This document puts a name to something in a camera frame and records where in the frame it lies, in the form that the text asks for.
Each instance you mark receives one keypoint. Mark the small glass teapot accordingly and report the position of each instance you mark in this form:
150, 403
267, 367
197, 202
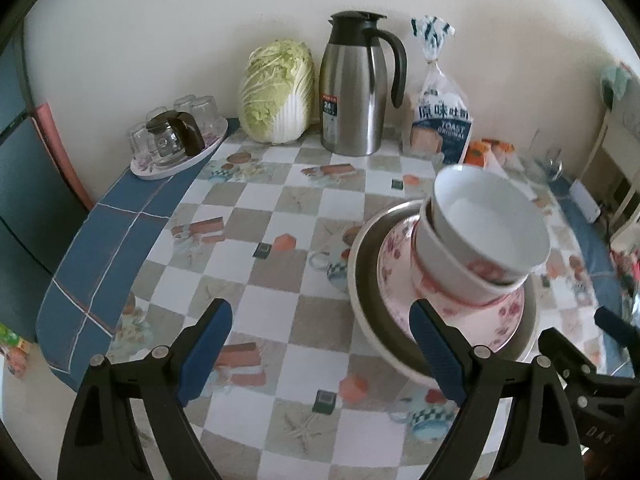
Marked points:
175, 135

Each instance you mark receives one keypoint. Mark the large white ceramic bowl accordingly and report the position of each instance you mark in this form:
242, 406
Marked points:
446, 273

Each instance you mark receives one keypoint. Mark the stainless steel round plate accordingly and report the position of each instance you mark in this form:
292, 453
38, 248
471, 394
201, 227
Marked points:
398, 350

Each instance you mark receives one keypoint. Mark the white power bank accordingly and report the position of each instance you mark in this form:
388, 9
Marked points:
584, 201

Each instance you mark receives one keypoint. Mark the checkered patterned tablecloth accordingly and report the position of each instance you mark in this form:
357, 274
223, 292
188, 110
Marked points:
298, 392

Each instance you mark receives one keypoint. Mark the clear glass pitcher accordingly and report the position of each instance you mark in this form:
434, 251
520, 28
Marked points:
543, 158

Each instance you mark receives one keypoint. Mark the napa cabbage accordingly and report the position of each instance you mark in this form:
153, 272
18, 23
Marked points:
276, 95

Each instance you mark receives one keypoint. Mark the white wooden cabinet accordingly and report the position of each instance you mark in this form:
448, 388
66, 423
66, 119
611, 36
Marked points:
618, 139

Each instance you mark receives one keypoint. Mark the toast bread bag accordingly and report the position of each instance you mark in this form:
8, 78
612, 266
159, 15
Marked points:
438, 123

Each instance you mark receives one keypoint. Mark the stainless steel thermos jug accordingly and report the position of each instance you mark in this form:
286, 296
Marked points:
362, 68

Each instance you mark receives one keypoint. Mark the floral round ceramic plate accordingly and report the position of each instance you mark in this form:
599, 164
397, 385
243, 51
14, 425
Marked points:
401, 283

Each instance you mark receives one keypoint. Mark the strawberry pattern ceramic bowl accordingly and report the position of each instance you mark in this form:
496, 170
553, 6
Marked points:
491, 227

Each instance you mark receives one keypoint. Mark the orange snack packet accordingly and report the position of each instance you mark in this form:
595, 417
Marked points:
479, 153
505, 154

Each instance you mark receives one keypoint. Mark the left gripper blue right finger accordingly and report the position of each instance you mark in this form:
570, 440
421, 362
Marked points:
439, 344

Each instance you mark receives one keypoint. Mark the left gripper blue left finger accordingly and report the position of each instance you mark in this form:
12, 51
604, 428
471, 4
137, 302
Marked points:
198, 348

